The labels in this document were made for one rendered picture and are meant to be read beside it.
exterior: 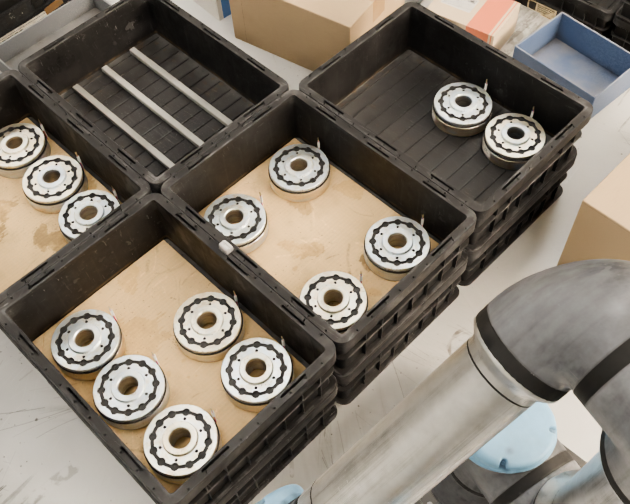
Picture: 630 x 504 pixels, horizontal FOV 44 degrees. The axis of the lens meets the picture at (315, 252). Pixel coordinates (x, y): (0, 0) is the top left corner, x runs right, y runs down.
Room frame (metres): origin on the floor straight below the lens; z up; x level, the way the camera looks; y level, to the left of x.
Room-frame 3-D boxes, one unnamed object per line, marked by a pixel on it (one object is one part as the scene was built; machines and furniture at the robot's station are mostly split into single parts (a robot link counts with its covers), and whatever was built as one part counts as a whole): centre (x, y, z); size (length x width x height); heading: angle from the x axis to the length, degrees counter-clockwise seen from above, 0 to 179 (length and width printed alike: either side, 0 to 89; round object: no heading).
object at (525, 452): (0.34, -0.22, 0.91); 0.13 x 0.12 x 0.14; 28
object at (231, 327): (0.57, 0.17, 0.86); 0.10 x 0.10 x 0.01
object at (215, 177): (0.72, -0.01, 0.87); 0.40 x 0.30 x 0.11; 42
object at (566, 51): (1.17, -0.55, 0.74); 0.20 x 0.15 x 0.07; 38
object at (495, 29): (1.32, -0.37, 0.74); 0.16 x 0.12 x 0.07; 52
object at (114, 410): (0.47, 0.28, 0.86); 0.10 x 0.10 x 0.01
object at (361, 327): (0.72, -0.01, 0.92); 0.40 x 0.30 x 0.02; 42
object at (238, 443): (0.52, 0.22, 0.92); 0.40 x 0.30 x 0.02; 42
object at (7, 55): (1.34, 0.49, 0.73); 0.27 x 0.20 x 0.05; 132
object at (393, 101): (0.92, -0.23, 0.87); 0.40 x 0.30 x 0.11; 42
